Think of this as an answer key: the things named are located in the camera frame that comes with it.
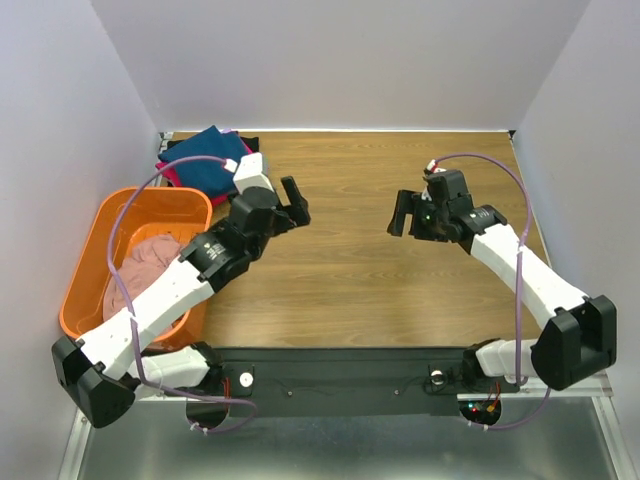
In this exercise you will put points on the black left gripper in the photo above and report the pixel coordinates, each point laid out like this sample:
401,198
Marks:
298,208

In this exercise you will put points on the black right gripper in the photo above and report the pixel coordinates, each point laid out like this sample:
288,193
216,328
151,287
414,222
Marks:
414,217

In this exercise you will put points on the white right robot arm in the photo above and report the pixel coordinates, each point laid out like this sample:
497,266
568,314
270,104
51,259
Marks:
578,332

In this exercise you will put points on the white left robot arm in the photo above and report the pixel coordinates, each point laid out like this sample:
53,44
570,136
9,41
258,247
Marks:
102,370

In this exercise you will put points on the folded black t shirt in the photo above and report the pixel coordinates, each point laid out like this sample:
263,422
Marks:
250,141

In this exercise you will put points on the orange plastic basket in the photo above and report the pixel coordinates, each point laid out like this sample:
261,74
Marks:
179,212

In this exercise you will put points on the folded magenta t shirt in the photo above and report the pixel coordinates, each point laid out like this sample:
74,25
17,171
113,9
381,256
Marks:
207,176

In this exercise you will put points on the dusty pink t shirt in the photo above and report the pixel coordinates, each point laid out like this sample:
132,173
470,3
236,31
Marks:
147,261

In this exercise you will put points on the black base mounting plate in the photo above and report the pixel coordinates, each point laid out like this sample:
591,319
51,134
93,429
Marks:
324,382

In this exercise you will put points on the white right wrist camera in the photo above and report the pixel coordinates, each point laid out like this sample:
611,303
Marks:
435,182

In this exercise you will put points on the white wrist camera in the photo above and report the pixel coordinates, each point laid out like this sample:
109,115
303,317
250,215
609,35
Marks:
250,171
435,182

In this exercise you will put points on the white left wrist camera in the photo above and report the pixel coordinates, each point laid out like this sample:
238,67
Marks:
250,171

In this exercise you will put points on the aluminium rail frame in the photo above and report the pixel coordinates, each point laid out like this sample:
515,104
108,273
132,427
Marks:
107,369

